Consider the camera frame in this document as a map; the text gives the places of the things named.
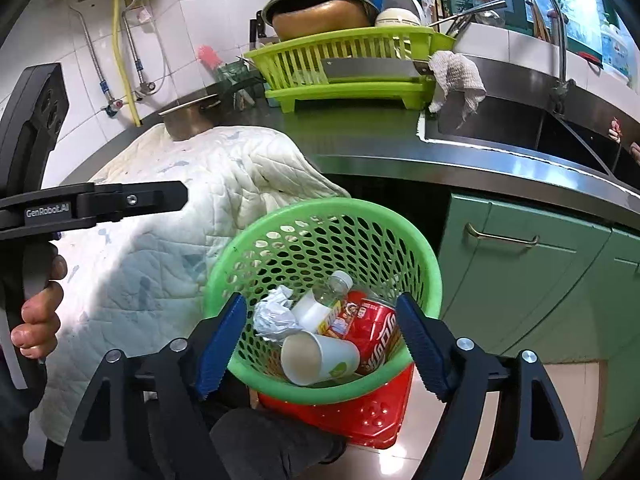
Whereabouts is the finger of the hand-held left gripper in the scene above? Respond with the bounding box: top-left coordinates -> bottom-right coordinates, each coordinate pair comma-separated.
75,181 -> 189,224

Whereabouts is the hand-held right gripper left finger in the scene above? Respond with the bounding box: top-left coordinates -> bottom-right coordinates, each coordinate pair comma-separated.
55,292 -> 249,480

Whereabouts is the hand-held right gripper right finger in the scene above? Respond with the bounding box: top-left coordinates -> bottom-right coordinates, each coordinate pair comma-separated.
395,292 -> 586,480

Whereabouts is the red soda can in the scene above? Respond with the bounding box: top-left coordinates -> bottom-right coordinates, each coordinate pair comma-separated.
345,290 -> 401,373

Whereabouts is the white paper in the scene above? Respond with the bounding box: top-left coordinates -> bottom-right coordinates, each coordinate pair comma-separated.
252,285 -> 301,343

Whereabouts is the orange wafer snack packet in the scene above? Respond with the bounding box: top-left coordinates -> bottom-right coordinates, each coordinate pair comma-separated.
320,300 -> 353,340

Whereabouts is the clear plastic bottle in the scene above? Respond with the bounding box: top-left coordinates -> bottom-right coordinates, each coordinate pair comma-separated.
291,290 -> 337,333
320,270 -> 355,311

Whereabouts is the white paper cup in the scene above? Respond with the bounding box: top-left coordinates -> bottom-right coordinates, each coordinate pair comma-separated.
280,331 -> 361,387

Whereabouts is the green plastic wastebasket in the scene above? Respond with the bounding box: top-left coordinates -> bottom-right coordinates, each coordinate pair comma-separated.
204,197 -> 443,406

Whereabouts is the person's left hand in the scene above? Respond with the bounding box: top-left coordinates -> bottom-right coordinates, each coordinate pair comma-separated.
10,255 -> 69,361

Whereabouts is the cream quilted blanket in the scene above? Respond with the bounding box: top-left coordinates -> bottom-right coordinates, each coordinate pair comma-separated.
37,125 -> 351,446

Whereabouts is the steel pot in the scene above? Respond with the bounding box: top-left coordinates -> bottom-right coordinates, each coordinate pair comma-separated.
159,92 -> 223,142

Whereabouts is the green cabinet door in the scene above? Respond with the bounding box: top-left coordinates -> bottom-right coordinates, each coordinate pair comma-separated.
585,227 -> 640,461
440,192 -> 613,356

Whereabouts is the person's leg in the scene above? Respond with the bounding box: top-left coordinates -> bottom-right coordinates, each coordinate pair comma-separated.
210,406 -> 347,480

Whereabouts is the pink bottle brush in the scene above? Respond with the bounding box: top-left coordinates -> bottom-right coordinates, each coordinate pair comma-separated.
196,44 -> 224,70

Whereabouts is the green plastic dish rack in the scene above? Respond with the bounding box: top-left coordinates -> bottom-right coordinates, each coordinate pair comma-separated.
243,25 -> 457,113

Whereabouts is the steel sink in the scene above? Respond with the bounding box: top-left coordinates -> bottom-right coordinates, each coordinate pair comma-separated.
425,52 -> 640,176

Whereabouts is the brown bowl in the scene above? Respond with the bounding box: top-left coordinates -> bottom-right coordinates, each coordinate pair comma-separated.
271,0 -> 371,41

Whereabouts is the steel cleaver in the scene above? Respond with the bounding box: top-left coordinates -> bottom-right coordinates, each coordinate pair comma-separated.
320,56 -> 432,84

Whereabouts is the white dishcloth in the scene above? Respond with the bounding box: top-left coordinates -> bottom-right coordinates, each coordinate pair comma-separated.
427,51 -> 487,131

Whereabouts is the white bowl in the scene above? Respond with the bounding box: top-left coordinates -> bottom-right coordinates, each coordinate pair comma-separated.
375,6 -> 422,28

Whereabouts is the steel faucet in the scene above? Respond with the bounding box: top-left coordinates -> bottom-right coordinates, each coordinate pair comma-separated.
525,0 -> 576,111

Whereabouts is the white plate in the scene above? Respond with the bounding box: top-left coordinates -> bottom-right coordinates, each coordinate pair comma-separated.
382,0 -> 426,18

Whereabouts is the steel ladle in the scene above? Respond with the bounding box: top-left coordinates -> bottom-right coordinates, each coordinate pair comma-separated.
435,0 -> 507,36

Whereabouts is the braided metal hose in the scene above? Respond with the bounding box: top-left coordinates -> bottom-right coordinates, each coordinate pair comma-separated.
122,10 -> 147,92
70,7 -> 111,106

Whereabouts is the yellow gas hose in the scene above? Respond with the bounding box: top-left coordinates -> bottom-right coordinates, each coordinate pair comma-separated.
112,0 -> 142,128

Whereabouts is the white cord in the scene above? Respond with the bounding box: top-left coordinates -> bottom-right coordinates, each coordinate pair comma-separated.
127,0 -> 169,96

